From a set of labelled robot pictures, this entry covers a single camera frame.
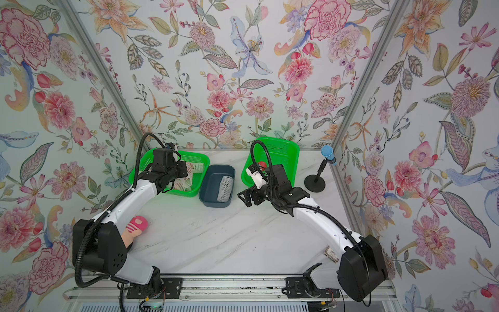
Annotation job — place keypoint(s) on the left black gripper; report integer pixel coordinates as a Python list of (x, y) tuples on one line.
[(182, 168)]

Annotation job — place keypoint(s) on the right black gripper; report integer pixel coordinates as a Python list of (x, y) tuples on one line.
[(255, 192)]

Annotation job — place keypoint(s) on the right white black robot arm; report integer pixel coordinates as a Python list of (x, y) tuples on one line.
[(361, 267)]

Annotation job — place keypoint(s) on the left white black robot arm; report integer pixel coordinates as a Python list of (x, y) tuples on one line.
[(99, 251)]

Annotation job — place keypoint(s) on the left green plastic basket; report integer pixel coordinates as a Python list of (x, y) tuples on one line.
[(197, 179)]

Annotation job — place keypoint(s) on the green plastic basket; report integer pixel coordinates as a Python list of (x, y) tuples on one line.
[(282, 152), (197, 179)]

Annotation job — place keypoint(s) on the dark teal plastic bin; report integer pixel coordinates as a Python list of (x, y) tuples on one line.
[(210, 185)]

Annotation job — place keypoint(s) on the right green plastic basket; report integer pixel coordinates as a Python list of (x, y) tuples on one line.
[(282, 152)]

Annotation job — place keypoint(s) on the pink plush toy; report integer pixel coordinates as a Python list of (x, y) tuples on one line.
[(134, 228)]

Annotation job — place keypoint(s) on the blue microphone on black stand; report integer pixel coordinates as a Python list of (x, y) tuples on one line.
[(315, 183)]

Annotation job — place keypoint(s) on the small framed card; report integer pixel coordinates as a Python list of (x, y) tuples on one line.
[(330, 254)]

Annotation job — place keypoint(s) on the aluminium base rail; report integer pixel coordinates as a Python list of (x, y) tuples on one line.
[(185, 288)]

